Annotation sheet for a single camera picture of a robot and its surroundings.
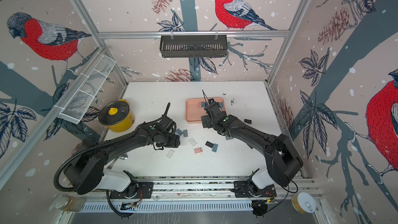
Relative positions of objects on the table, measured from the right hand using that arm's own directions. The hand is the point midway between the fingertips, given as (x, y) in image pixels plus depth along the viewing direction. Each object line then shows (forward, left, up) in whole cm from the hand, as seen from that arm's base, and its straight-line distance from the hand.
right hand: (212, 115), depth 89 cm
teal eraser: (+16, +6, -10) cm, 20 cm away
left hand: (-14, +20, -7) cm, 25 cm away
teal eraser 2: (-15, -2, -12) cm, 19 cm away
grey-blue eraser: (-8, +16, -11) cm, 21 cm away
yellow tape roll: (-40, -40, -7) cm, 57 cm away
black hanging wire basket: (+46, +14, +17) cm, 51 cm away
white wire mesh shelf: (-6, +73, +11) cm, 74 cm away
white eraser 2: (-19, +23, -11) cm, 32 cm away
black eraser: (-13, +1, -12) cm, 18 cm away
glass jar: (-45, +60, -2) cm, 75 cm away
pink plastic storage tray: (+13, +11, -11) cm, 20 cm away
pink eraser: (-17, +8, -11) cm, 22 cm away
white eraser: (-12, +11, -11) cm, 20 cm away
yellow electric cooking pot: (-2, +57, -1) cm, 57 cm away
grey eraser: (-9, -10, -11) cm, 17 cm away
